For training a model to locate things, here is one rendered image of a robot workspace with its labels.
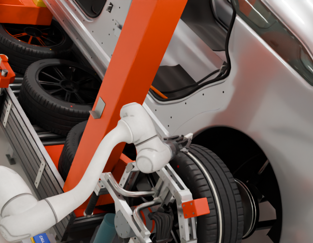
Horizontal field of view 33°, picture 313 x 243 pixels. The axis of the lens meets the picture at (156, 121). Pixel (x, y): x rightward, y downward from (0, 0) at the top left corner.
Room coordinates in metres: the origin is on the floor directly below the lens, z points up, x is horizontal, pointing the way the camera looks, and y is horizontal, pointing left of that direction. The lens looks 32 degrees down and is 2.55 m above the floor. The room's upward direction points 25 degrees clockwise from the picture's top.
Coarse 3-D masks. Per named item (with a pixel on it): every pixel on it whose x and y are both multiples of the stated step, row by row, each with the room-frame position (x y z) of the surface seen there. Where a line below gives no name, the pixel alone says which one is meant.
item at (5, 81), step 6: (0, 54) 3.24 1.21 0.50; (0, 60) 3.19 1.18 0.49; (6, 60) 3.19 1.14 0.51; (0, 66) 3.18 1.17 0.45; (6, 66) 3.14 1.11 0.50; (12, 72) 3.10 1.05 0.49; (0, 78) 2.96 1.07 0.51; (6, 78) 2.99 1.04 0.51; (12, 78) 3.05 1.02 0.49; (0, 84) 2.96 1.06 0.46; (6, 84) 2.99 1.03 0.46
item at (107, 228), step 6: (108, 216) 1.94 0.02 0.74; (114, 216) 1.95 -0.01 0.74; (102, 222) 1.92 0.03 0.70; (108, 222) 1.90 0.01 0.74; (102, 228) 1.90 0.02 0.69; (108, 228) 1.89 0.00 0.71; (114, 228) 1.90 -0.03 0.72; (96, 234) 1.92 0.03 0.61; (102, 234) 1.89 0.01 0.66; (108, 234) 1.89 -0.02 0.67; (114, 234) 1.91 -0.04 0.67; (96, 240) 1.90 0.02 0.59; (102, 240) 1.89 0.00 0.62; (108, 240) 1.90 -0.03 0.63
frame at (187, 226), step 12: (132, 168) 2.07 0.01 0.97; (168, 168) 1.98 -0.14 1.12; (120, 180) 2.10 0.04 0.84; (132, 180) 2.10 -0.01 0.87; (168, 180) 1.91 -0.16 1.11; (180, 180) 1.93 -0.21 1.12; (180, 192) 1.85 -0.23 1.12; (180, 204) 1.82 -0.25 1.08; (180, 216) 1.81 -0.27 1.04; (180, 228) 1.78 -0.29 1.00; (192, 228) 1.79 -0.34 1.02; (120, 240) 1.97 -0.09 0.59; (180, 240) 1.76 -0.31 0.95; (192, 240) 1.76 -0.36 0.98
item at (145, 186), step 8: (144, 176) 2.16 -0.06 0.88; (152, 176) 2.13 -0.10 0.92; (136, 184) 2.14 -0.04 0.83; (144, 184) 2.18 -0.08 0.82; (152, 184) 2.10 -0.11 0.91; (136, 200) 2.14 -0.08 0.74; (144, 200) 2.10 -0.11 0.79; (152, 200) 2.21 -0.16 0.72; (176, 208) 1.98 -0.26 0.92; (176, 216) 1.95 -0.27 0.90; (176, 224) 1.93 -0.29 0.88; (176, 232) 1.93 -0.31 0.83; (176, 240) 1.90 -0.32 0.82
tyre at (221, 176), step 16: (192, 144) 2.25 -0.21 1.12; (176, 160) 2.02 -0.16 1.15; (192, 160) 2.04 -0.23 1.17; (208, 160) 2.09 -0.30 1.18; (192, 176) 1.94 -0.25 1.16; (224, 176) 2.04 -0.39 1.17; (192, 192) 1.91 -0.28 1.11; (208, 192) 1.90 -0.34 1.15; (224, 192) 1.96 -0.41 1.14; (224, 208) 1.90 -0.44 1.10; (240, 208) 1.97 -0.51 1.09; (208, 224) 1.81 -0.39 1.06; (224, 224) 1.87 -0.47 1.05; (240, 224) 1.93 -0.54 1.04; (208, 240) 1.78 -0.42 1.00; (224, 240) 1.84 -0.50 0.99; (240, 240) 1.91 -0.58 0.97
